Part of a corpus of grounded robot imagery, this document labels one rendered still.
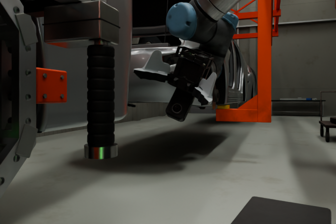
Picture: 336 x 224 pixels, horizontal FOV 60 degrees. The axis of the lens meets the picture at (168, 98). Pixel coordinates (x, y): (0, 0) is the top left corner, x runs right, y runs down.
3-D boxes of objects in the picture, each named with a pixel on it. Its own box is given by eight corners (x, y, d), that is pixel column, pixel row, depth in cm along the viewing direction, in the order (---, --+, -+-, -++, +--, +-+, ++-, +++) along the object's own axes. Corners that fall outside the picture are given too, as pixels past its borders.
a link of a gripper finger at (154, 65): (134, 42, 55) (172, 52, 60) (125, 71, 56) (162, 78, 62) (141, 47, 52) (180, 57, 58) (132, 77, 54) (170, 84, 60)
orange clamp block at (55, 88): (6, 103, 58) (40, 102, 66) (37, 103, 55) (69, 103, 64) (6, 68, 58) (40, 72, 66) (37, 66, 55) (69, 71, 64)
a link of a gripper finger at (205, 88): (217, 77, 49) (198, 64, 57) (204, 109, 50) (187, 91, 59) (232, 82, 50) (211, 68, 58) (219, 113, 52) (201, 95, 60)
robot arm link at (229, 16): (225, 9, 67) (208, 54, 70) (246, 19, 76) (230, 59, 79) (199, 1, 72) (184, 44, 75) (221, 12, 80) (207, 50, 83)
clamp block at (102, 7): (67, 49, 44) (67, 13, 44) (120, 45, 41) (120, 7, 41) (42, 43, 39) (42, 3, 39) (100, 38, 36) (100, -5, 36)
